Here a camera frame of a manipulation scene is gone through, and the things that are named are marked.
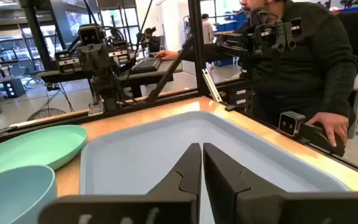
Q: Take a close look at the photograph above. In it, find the black depth camera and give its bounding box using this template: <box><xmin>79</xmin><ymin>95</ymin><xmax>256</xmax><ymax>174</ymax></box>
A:
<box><xmin>277</xmin><ymin>111</ymin><xmax>307</xmax><ymax>138</ymax></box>

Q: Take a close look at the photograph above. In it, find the blue plastic bowl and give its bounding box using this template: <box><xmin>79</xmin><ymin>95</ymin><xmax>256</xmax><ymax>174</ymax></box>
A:
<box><xmin>0</xmin><ymin>164</ymin><xmax>58</xmax><ymax>224</ymax></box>

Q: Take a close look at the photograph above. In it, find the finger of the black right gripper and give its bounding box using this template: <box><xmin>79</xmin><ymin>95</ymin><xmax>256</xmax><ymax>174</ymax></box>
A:
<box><xmin>94</xmin><ymin>43</ymin><xmax>112</xmax><ymax>72</ymax></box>
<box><xmin>76</xmin><ymin>43</ymin><xmax>96</xmax><ymax>73</ymax></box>

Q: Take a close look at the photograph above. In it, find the person's hand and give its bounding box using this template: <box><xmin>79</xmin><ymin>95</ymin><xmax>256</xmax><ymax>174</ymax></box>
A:
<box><xmin>307</xmin><ymin>111</ymin><xmax>350</xmax><ymax>148</ymax></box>
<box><xmin>155</xmin><ymin>49</ymin><xmax>180</xmax><ymax>62</ymax></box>

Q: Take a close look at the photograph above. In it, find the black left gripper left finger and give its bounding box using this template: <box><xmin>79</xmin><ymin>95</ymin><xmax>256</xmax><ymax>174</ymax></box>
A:
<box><xmin>147</xmin><ymin>142</ymin><xmax>202</xmax><ymax>202</ymax></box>

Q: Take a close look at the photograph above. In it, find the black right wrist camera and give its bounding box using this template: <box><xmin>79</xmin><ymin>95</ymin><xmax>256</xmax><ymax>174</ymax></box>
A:
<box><xmin>78</xmin><ymin>24</ymin><xmax>101</xmax><ymax>47</ymax></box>

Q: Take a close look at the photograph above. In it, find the person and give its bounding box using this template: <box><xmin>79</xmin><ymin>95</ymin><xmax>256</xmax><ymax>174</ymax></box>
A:
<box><xmin>141</xmin><ymin>27</ymin><xmax>162</xmax><ymax>54</ymax></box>
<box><xmin>178</xmin><ymin>0</ymin><xmax>358</xmax><ymax>128</ymax></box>
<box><xmin>201</xmin><ymin>13</ymin><xmax>215</xmax><ymax>45</ymax></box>

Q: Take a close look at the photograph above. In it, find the silver metal bracket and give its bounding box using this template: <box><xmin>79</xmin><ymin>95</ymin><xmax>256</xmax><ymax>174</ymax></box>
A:
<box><xmin>201</xmin><ymin>68</ymin><xmax>223</xmax><ymax>103</ymax></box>

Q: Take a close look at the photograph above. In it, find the round wire fan guard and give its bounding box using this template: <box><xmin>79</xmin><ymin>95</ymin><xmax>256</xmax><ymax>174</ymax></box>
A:
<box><xmin>26</xmin><ymin>107</ymin><xmax>67</xmax><ymax>122</ymax></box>

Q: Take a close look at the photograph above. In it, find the dark box with white lights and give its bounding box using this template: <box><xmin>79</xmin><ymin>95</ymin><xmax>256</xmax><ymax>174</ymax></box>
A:
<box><xmin>1</xmin><ymin>77</ymin><xmax>27</xmax><ymax>99</ymax></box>

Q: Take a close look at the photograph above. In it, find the black keyboard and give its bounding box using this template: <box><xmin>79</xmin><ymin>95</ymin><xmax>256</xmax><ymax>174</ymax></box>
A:
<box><xmin>131</xmin><ymin>57</ymin><xmax>163</xmax><ymax>75</ymax></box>

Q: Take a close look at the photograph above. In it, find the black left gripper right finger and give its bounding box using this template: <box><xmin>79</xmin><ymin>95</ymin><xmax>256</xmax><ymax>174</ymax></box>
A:
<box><xmin>203</xmin><ymin>142</ymin><xmax>287</xmax><ymax>224</ymax></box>

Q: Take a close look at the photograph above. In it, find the green plastic plate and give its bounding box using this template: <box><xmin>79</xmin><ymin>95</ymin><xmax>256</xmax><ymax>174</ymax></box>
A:
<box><xmin>0</xmin><ymin>124</ymin><xmax>88</xmax><ymax>181</ymax></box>

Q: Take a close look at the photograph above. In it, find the black box with white labels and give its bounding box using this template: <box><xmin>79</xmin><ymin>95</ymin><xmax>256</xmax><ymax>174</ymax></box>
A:
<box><xmin>225</xmin><ymin>85</ymin><xmax>255</xmax><ymax>110</ymax></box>

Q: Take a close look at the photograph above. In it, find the light blue plastic tray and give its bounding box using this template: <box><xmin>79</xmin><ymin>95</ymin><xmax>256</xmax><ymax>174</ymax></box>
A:
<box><xmin>78</xmin><ymin>110</ymin><xmax>352</xmax><ymax>224</ymax></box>

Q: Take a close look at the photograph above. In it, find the black frame post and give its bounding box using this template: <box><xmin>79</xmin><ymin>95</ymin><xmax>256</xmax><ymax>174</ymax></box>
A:
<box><xmin>187</xmin><ymin>0</ymin><xmax>210</xmax><ymax>96</ymax></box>

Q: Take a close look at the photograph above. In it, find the black desk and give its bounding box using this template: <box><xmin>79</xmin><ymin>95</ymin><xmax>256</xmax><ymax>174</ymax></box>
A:
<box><xmin>35</xmin><ymin>60</ymin><xmax>183</xmax><ymax>99</ymax></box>

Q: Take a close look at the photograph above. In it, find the black diagonal frame brace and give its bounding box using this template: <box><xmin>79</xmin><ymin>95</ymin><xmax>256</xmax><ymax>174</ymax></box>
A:
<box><xmin>145</xmin><ymin>34</ymin><xmax>195</xmax><ymax>103</ymax></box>

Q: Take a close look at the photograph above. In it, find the black pillar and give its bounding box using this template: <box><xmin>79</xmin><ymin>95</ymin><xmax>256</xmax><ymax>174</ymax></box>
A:
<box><xmin>19</xmin><ymin>0</ymin><xmax>57</xmax><ymax>72</ymax></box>

